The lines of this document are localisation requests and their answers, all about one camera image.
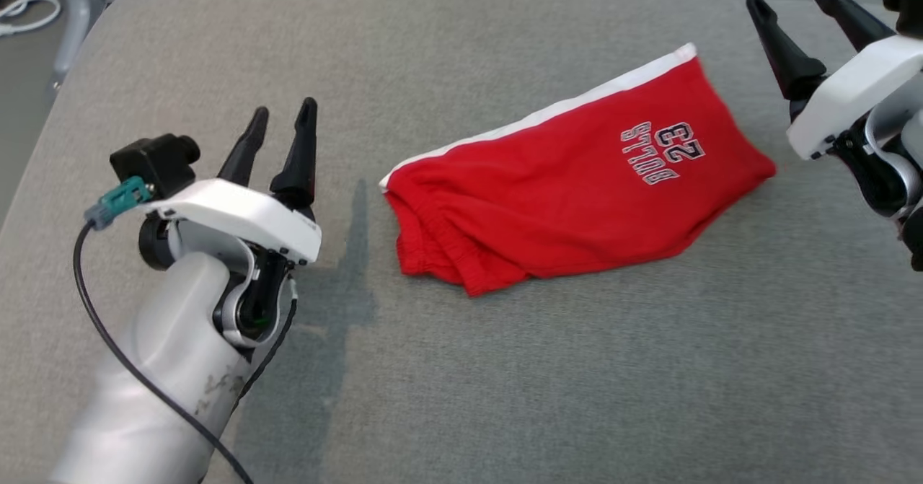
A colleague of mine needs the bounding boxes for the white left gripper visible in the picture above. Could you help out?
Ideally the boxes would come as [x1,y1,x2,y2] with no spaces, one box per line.
[138,97,322,270]

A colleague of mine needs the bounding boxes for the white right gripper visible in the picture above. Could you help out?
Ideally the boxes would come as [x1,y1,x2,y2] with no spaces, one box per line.
[746,0,923,160]

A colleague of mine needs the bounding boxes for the red shorts white trim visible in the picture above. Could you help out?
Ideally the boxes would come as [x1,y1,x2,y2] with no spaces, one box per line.
[380,43,777,297]

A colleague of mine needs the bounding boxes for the grey fabric sofa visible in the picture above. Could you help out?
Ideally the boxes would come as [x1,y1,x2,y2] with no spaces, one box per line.
[0,0,923,484]

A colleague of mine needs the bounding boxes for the left camera cable teal plug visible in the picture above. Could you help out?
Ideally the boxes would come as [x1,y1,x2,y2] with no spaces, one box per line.
[72,176,255,484]

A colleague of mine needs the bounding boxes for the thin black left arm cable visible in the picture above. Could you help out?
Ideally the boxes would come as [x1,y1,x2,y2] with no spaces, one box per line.
[231,296,299,407]

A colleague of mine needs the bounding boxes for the white cable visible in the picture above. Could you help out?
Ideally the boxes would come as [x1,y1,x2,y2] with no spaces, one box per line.
[0,0,63,38]

